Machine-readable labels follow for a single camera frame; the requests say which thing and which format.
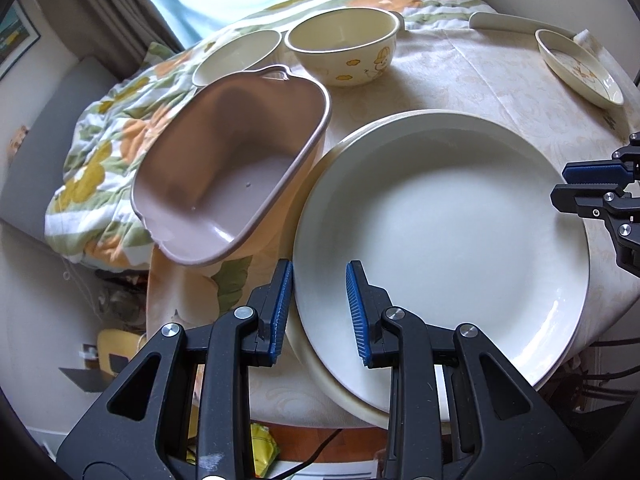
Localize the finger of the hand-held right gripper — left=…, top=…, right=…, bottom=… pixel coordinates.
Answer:
left=550, top=183, right=640, bottom=277
left=562, top=132, right=640, bottom=185

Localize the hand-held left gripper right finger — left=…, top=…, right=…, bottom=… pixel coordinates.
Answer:
left=346, top=260, right=586, bottom=480

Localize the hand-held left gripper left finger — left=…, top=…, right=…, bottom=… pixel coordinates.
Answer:
left=56, top=259, right=293, bottom=480

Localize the large cream plate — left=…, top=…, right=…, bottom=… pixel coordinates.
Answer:
left=282, top=110, right=596, bottom=428

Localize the small printed dish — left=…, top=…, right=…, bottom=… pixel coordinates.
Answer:
left=535, top=28, right=626, bottom=110

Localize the large white plate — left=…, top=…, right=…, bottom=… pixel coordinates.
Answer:
left=292, top=110, right=593, bottom=391

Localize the pink plastic basin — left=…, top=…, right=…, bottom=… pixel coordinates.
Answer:
left=131, top=64, right=332, bottom=267

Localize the cream printed bowl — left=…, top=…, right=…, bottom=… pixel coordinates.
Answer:
left=284, top=8, right=405, bottom=87

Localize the plain white bowl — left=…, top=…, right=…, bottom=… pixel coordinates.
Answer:
left=192, top=29, right=286, bottom=87

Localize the white paper tissue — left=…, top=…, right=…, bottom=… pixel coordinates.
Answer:
left=572, top=30, right=608, bottom=61

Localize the yellow snack packet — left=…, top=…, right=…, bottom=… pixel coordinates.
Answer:
left=250, top=422, right=281, bottom=480

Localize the cream patterned tablecloth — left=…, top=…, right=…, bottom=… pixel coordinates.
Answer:
left=145, top=25, right=640, bottom=416

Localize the yellow box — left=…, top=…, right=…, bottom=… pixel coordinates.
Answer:
left=97, top=330, right=146, bottom=376

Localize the white rectangular plate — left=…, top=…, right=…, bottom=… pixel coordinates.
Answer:
left=468, top=11, right=581, bottom=41

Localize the floral blanket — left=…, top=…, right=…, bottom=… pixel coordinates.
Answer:
left=44, top=0, right=476, bottom=273

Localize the grey mattress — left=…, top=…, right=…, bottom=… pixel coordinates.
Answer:
left=0, top=55, right=121, bottom=241

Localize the grey-brown curtain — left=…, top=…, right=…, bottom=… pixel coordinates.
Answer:
left=30, top=0, right=186, bottom=61

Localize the framed picture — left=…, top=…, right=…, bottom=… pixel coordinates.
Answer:
left=0, top=0, right=42, bottom=81

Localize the thin black cable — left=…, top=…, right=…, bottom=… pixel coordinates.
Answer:
left=265, top=427, right=346, bottom=480

